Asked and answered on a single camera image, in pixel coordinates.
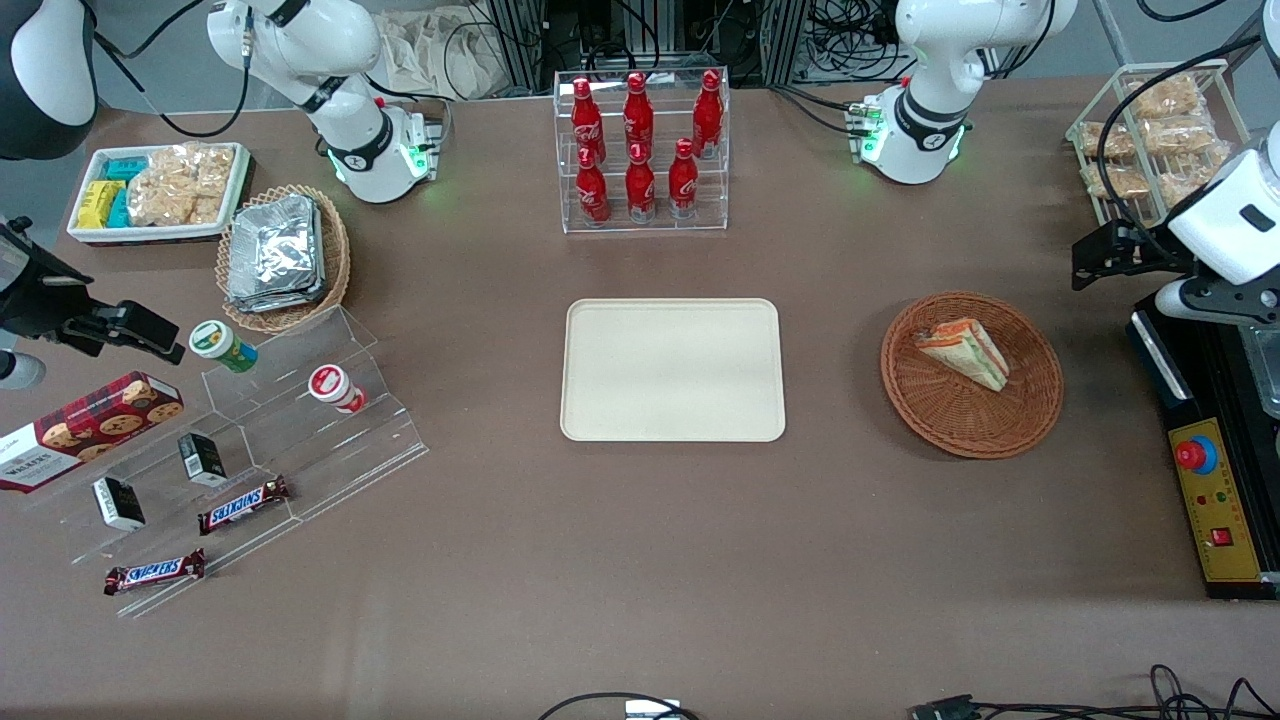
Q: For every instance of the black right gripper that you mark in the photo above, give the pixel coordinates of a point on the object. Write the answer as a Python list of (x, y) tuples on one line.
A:
[(38, 297)]

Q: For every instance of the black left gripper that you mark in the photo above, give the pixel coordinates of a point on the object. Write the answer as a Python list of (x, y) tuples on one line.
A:
[(1150, 253)]

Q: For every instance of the triangle sandwich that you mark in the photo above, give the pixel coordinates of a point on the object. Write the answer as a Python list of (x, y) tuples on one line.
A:
[(965, 352)]

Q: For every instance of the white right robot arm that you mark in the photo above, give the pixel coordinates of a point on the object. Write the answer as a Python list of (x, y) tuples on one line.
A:
[(350, 130)]

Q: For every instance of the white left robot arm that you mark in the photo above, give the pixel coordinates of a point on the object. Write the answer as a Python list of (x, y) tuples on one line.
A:
[(930, 100)]

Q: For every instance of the white rectangular snack tray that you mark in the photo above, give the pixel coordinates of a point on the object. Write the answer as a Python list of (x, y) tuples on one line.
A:
[(85, 235)]

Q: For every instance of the round shallow wicker basket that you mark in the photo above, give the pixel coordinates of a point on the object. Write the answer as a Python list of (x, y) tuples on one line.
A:
[(960, 420)]

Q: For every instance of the deep oval wicker basket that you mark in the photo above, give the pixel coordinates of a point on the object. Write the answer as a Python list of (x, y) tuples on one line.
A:
[(335, 260)]

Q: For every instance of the beige plastic tray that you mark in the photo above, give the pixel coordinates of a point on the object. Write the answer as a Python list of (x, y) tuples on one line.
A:
[(670, 370)]

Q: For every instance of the clear bagged fried snack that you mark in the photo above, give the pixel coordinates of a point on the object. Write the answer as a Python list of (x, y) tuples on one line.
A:
[(1125, 182), (1165, 98), (1085, 140), (1180, 136), (1190, 180)]

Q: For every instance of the red tartan cookie box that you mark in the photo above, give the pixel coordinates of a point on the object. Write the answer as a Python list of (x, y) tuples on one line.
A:
[(90, 425)]

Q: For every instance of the green lidded snack cup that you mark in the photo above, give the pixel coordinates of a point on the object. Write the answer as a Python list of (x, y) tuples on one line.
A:
[(220, 345)]

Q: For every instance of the teal snack packet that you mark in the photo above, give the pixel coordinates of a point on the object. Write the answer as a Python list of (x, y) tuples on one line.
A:
[(119, 210), (125, 168)]

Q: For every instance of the yellow snack packet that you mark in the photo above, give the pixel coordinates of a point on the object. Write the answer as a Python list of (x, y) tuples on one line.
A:
[(98, 203)]

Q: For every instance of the small black box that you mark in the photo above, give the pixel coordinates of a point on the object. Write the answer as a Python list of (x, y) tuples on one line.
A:
[(118, 503), (202, 460)]

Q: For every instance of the clear bag of rice crackers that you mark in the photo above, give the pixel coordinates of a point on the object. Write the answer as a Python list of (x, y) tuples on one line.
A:
[(180, 185)]

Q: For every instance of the stack of foil packets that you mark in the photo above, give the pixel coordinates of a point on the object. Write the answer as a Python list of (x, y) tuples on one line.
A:
[(275, 255)]

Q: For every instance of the clear plastic container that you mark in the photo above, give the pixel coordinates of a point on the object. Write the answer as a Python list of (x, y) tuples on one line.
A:
[(1265, 370)]

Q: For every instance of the brown snickers bar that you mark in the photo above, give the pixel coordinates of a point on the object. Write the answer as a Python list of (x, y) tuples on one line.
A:
[(243, 506), (155, 572)]

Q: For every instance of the red emergency stop button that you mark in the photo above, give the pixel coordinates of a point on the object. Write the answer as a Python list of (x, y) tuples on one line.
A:
[(1195, 455)]

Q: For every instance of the red lidded snack cup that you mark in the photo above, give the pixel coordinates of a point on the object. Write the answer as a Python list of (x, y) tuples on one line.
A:
[(333, 388)]

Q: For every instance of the clear acrylic stepped shelf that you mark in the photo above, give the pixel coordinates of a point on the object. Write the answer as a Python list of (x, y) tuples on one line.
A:
[(340, 450)]

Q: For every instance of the black and yellow control box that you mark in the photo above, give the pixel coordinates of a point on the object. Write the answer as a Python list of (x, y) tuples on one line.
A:
[(1220, 540)]

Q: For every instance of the red cola bottle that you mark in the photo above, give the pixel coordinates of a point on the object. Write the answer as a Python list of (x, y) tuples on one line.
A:
[(592, 195), (708, 112), (638, 112), (683, 185), (640, 190), (587, 115)]

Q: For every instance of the beige cloth bag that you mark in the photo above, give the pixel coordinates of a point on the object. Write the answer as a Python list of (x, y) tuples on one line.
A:
[(440, 55)]

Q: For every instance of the clear acrylic bottle rack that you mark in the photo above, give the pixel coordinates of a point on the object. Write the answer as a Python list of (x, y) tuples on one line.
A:
[(645, 228)]

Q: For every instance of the small white device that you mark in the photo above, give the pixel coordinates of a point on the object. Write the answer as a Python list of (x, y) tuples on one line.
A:
[(652, 710)]

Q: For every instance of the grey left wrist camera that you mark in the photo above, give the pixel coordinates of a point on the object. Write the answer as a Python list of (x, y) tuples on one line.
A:
[(1200, 298)]

